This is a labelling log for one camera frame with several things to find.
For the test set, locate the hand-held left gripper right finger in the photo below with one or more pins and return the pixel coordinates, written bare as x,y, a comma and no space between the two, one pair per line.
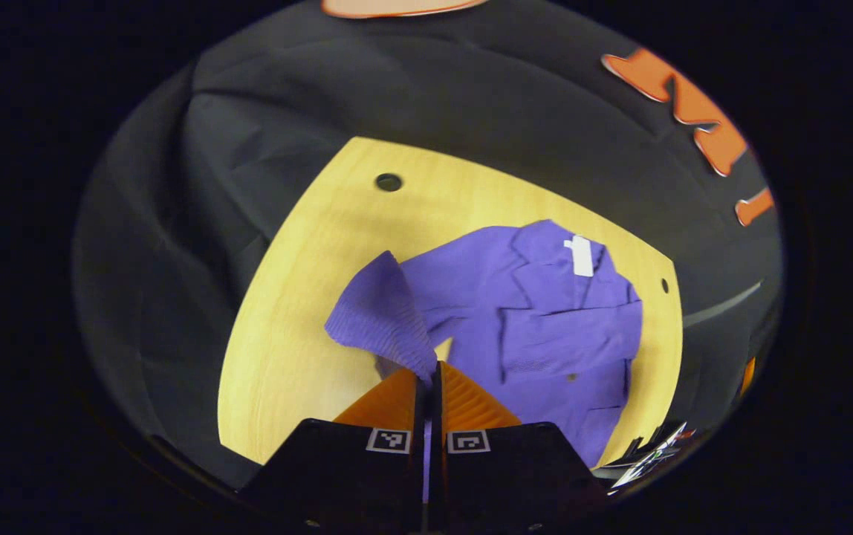
516,475

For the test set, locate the purple ribbed shirt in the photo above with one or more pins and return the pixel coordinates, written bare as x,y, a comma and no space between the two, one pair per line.
545,334

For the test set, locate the white and black clutter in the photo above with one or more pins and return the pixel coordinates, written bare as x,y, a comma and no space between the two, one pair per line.
653,457

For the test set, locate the white metal pole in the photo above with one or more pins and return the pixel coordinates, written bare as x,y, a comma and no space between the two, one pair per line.
724,303

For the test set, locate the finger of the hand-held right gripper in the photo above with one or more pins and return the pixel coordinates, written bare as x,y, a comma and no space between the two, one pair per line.
748,375

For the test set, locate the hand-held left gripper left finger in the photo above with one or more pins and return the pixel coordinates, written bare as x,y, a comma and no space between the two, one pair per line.
337,475

